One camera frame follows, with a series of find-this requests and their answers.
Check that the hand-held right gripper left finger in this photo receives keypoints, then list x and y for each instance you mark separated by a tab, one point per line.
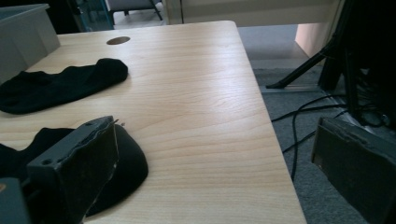
77	174

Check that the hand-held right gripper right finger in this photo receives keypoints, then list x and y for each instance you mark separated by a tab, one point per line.
358	174

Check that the black sock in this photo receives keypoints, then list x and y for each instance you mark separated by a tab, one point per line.
130	168
62	87

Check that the grey divided storage bin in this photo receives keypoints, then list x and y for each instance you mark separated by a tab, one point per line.
21	40

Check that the black tripod stand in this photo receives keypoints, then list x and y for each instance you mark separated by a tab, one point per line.
311	65

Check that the grey chair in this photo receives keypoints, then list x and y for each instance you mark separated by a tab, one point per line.
134	5

